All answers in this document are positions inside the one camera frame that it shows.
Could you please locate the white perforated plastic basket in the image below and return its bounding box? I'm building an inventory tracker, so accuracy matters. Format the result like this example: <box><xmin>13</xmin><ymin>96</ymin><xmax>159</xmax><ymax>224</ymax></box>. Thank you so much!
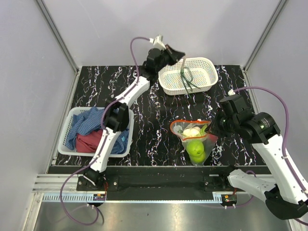
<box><xmin>158</xmin><ymin>57</ymin><xmax>218</xmax><ymax>95</ymax></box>

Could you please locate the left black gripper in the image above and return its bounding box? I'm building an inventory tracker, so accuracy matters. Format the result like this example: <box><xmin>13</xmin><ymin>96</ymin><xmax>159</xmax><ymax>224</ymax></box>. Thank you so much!
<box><xmin>155</xmin><ymin>45</ymin><xmax>184</xmax><ymax>73</ymax></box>

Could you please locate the clear zip top bag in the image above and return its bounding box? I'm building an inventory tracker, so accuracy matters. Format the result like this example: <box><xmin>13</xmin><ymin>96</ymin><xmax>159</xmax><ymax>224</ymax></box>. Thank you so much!
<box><xmin>170</xmin><ymin>119</ymin><xmax>218</xmax><ymax>167</ymax></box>

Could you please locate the white laundry basket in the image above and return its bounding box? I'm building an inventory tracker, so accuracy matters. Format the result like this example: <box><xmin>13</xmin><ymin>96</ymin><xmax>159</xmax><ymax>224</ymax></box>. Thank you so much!
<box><xmin>57</xmin><ymin>107</ymin><xmax>135</xmax><ymax>158</ymax></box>

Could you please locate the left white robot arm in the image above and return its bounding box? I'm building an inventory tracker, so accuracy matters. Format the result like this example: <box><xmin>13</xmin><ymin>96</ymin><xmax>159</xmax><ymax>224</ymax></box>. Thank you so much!
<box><xmin>83</xmin><ymin>45</ymin><xmax>185</xmax><ymax>191</ymax></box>

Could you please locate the dark red cloth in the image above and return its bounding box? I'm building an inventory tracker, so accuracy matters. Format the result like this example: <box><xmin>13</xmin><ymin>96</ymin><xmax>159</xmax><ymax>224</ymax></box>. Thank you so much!
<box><xmin>76</xmin><ymin>130</ymin><xmax>103</xmax><ymax>153</ymax></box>

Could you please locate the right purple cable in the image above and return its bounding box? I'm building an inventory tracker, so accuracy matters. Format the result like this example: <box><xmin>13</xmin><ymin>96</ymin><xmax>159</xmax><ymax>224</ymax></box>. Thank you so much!
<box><xmin>232</xmin><ymin>86</ymin><xmax>308</xmax><ymax>226</ymax></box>

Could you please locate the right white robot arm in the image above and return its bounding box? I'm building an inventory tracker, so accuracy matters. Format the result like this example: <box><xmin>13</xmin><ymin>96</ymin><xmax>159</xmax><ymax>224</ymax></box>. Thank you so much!
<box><xmin>206</xmin><ymin>94</ymin><xmax>308</xmax><ymax>220</ymax></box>

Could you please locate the fake green onion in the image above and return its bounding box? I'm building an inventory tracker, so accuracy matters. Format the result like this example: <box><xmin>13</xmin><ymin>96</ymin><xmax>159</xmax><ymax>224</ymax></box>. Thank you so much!
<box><xmin>180</xmin><ymin>56</ymin><xmax>200</xmax><ymax>98</ymax></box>

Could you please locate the purple cable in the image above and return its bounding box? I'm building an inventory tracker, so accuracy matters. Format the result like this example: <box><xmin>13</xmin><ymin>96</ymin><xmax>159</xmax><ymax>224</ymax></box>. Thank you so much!
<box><xmin>59</xmin><ymin>36</ymin><xmax>154</xmax><ymax>226</ymax></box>
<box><xmin>232</xmin><ymin>86</ymin><xmax>308</xmax><ymax>226</ymax></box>

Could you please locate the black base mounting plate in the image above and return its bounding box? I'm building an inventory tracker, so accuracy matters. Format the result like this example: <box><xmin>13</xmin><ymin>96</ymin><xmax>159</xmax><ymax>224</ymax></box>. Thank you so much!
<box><xmin>77</xmin><ymin>166</ymin><xmax>235</xmax><ymax>202</ymax></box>

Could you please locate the fake green white cabbage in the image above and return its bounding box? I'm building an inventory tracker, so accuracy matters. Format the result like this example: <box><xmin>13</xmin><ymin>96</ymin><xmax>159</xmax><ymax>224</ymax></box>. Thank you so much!
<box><xmin>182</xmin><ymin>126</ymin><xmax>207</xmax><ymax>138</ymax></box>

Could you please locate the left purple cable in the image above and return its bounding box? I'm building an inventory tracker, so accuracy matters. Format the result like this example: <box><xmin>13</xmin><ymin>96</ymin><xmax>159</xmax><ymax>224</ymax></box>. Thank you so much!
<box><xmin>59</xmin><ymin>36</ymin><xmax>154</xmax><ymax>226</ymax></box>

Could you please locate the fake green apple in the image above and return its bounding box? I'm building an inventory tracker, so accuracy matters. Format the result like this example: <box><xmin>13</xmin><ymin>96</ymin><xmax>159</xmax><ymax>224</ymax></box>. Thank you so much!
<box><xmin>190</xmin><ymin>152</ymin><xmax>207</xmax><ymax>164</ymax></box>
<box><xmin>186</xmin><ymin>140</ymin><xmax>205</xmax><ymax>156</ymax></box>

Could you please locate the blue checkered cloth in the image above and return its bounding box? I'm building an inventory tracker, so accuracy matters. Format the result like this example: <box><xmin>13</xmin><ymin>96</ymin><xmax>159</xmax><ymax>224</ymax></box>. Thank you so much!
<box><xmin>64</xmin><ymin>107</ymin><xmax>130</xmax><ymax>154</ymax></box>

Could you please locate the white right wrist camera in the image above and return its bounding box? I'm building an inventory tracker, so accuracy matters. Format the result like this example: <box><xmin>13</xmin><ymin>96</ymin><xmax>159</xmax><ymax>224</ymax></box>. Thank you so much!
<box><xmin>228</xmin><ymin>90</ymin><xmax>235</xmax><ymax>96</ymax></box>

